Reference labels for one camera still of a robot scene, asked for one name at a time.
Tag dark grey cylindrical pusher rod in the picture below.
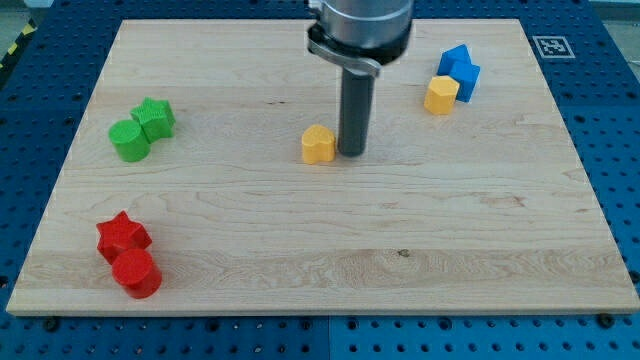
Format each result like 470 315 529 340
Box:
337 68 375 157

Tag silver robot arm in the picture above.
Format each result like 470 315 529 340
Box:
307 0 414 157

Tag wooden board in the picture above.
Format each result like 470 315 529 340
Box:
7 19 639 316

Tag green star block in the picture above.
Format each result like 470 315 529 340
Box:
130 97 176 143

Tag red star block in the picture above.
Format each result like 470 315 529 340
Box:
96 210 152 264

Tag green cylinder block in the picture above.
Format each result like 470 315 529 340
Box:
108 120 150 162

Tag blue cube block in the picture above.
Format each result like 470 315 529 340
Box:
449 61 481 103

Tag red cylinder block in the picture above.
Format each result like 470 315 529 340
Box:
112 248 162 299

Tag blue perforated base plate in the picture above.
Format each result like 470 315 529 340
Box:
1 0 639 359

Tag yellow heart block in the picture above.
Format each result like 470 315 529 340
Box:
301 124 336 164

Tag white fiducial marker tag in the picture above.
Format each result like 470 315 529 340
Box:
532 35 575 59

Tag blue pentagon block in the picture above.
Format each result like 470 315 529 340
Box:
437 44 471 76

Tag yellow hexagon block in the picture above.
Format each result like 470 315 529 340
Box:
424 75 460 115

